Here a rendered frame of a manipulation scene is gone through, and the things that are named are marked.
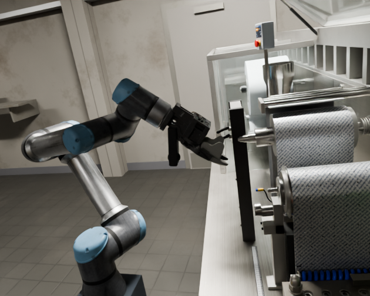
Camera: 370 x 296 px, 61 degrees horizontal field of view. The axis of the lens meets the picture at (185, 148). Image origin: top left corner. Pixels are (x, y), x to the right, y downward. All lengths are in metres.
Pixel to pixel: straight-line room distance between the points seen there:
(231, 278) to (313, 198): 0.45
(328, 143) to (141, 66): 3.52
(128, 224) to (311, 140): 0.68
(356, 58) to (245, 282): 0.91
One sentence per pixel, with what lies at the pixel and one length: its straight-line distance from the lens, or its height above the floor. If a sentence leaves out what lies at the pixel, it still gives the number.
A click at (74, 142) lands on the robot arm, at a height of 1.49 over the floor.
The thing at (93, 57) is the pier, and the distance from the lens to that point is 4.39.
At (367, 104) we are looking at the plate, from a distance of 1.23.
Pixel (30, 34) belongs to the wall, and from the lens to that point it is 5.20.
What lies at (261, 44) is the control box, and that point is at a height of 1.63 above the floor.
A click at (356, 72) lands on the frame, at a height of 1.48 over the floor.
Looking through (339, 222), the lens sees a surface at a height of 1.18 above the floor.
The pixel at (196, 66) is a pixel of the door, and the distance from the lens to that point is 4.09.
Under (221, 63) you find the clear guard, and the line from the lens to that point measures 1.79.
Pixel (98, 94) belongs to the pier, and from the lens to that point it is 4.44.
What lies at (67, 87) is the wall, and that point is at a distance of 4.96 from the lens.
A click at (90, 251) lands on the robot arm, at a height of 1.11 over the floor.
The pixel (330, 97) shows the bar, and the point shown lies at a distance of 1.12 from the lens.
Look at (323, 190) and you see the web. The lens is 0.88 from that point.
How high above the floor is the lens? 1.68
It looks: 18 degrees down
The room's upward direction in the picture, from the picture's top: 9 degrees counter-clockwise
